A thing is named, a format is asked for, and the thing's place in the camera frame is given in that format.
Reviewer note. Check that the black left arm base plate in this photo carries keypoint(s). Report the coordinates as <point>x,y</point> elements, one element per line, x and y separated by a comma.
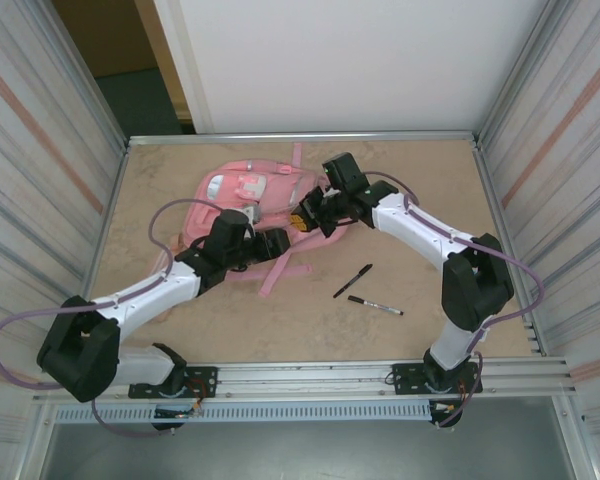
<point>205,375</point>

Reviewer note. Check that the brown wooden door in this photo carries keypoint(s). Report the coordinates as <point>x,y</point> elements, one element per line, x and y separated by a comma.
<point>105,40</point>

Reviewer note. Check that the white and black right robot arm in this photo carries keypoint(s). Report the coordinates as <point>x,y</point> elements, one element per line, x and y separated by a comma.
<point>415,225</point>

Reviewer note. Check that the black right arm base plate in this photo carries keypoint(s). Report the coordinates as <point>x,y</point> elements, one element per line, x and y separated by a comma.
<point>405,380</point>

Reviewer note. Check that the pink student backpack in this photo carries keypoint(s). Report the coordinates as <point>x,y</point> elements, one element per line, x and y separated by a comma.
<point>230,185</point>

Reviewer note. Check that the aluminium front mounting rail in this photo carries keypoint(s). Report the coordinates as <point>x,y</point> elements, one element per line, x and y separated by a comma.
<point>305,372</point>

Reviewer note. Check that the aluminium table back rail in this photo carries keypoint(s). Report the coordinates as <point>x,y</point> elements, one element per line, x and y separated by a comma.
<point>205,137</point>

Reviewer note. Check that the aluminium frame post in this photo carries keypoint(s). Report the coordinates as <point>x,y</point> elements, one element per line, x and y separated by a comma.
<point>87,85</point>
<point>520,65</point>

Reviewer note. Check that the grey metal sheet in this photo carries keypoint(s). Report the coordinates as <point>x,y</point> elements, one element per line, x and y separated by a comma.
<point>305,450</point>

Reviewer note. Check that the all black marker pen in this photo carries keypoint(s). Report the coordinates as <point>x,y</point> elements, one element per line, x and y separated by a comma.
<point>352,281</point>

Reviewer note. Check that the white barrel marker pen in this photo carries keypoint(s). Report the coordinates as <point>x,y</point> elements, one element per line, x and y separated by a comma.
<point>375,305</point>

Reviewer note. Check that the aluminium table side rail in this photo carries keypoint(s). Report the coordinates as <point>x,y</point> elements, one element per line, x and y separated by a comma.
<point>117,175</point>
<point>485,175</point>

